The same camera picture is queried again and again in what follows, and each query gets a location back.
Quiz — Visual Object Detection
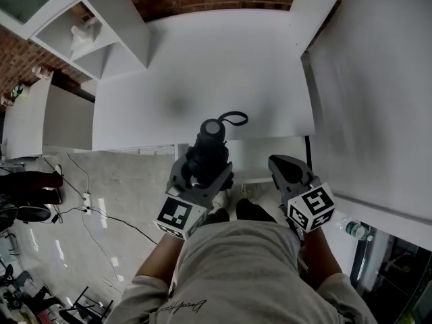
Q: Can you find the person's left leg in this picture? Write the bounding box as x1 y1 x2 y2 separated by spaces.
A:
204 207 232 225

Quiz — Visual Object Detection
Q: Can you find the small potted flower plant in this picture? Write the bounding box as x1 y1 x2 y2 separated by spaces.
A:
9 83 26 100

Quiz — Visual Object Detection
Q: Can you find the person's right shoe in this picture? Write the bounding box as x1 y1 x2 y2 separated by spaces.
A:
238 182 267 202

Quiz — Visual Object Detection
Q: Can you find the person's left forearm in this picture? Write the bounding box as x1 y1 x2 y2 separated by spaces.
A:
134 231 185 285

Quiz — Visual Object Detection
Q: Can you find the black metal chair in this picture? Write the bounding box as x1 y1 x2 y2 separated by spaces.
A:
59 284 115 324

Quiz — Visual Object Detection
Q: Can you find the white floor cable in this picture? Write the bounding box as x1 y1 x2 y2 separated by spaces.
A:
80 211 119 283

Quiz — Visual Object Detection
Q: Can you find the large white board panel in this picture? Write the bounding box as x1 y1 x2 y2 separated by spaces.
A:
91 7 317 152

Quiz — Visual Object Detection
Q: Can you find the clear plastic water bottle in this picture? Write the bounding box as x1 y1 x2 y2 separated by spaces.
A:
338 217 375 242

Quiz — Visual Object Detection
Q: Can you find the black floor cable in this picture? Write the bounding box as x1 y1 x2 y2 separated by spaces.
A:
88 207 159 246

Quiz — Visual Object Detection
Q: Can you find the white shelf unit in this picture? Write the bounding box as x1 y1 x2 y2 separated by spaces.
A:
0 0 152 81

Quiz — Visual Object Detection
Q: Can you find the person's light grey t-shirt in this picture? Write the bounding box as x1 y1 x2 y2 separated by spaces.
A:
107 219 379 324

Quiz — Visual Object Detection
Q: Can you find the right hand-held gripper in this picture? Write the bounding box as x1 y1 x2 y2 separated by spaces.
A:
268 154 337 248

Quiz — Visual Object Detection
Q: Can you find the person's leg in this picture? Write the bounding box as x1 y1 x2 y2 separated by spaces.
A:
204 207 232 225
0 169 64 206
235 198 278 225

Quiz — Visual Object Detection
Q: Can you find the person's right forearm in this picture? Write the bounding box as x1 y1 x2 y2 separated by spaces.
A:
298 227 344 292

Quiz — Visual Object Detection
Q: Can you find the black framed window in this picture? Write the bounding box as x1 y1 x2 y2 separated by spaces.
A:
349 229 432 324

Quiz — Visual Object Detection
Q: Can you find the black umbrella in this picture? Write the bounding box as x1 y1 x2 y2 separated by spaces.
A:
186 111 250 190

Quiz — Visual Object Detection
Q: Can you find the person's right leg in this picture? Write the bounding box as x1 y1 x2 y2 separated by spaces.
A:
235 198 278 225

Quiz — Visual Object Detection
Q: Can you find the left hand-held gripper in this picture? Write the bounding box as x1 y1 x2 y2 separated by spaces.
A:
153 155 235 241

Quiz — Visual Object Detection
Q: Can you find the white side table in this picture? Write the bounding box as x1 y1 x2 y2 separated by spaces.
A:
2 72 96 160

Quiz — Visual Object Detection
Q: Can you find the person's left shoe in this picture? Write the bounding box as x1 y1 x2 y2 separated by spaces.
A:
211 189 233 212

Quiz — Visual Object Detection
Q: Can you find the white swan figurine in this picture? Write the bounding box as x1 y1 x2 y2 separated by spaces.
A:
70 18 101 55

